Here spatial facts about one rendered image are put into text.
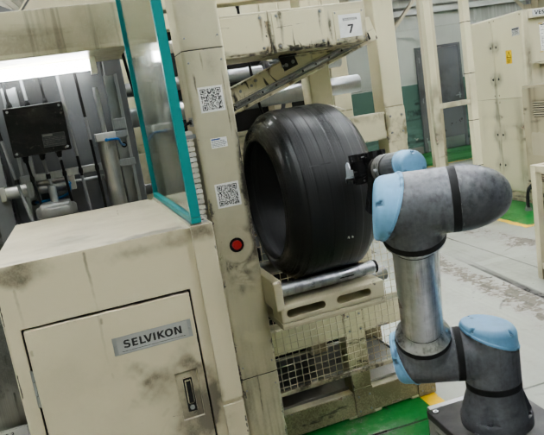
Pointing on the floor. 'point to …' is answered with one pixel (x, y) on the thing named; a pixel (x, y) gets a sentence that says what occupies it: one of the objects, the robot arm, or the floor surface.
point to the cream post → (239, 266)
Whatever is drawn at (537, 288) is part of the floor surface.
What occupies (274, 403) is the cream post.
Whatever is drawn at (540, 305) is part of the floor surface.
